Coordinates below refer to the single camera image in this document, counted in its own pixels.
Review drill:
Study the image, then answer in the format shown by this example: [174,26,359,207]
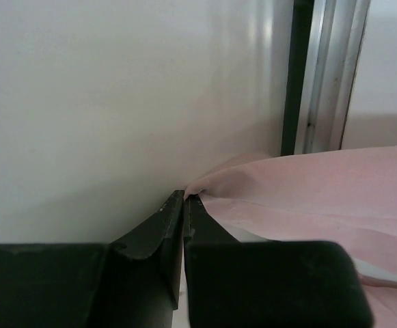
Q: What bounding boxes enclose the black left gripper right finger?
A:
[184,196,374,327]

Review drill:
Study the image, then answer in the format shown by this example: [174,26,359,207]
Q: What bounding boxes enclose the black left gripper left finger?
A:
[0,190,184,327]

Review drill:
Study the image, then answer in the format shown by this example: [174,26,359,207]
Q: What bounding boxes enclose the pink trousers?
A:
[185,146,397,327]

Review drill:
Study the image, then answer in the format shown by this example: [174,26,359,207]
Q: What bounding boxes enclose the aluminium table edge rail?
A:
[280,1,370,156]

